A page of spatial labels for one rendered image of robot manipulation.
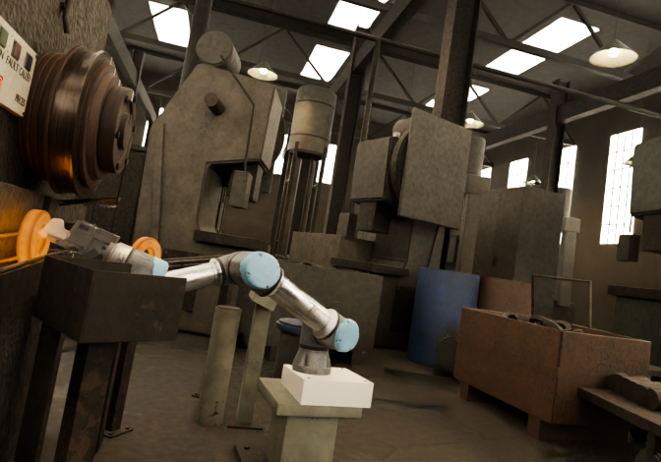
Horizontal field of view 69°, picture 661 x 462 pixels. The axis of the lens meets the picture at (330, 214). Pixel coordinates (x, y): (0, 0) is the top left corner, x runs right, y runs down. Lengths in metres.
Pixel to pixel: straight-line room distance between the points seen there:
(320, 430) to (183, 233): 2.77
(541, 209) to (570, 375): 3.29
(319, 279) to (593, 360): 1.91
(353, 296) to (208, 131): 1.91
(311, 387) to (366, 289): 2.31
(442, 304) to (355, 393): 2.77
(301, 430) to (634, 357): 2.21
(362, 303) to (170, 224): 1.78
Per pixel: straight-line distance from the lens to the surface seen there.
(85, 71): 1.57
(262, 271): 1.54
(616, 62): 8.62
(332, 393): 1.82
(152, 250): 2.16
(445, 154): 5.14
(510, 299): 4.78
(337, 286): 3.88
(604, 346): 3.27
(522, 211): 5.95
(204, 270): 1.63
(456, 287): 4.54
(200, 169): 4.38
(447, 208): 5.13
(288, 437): 1.89
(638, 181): 6.23
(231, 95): 4.49
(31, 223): 1.47
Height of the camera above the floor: 0.81
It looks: 5 degrees up
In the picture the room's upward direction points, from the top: 9 degrees clockwise
